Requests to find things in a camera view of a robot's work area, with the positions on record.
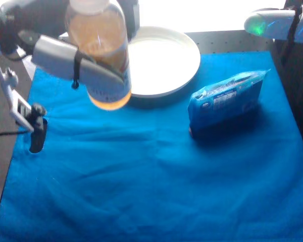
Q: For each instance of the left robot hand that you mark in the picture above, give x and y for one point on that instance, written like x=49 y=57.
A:
x=27 y=10

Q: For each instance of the orange vitamin drink bottle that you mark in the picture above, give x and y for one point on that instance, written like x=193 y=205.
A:
x=101 y=32

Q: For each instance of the blue snack packet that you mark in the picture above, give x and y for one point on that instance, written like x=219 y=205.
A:
x=224 y=100

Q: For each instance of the white round plate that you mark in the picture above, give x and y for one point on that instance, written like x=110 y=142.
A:
x=164 y=63

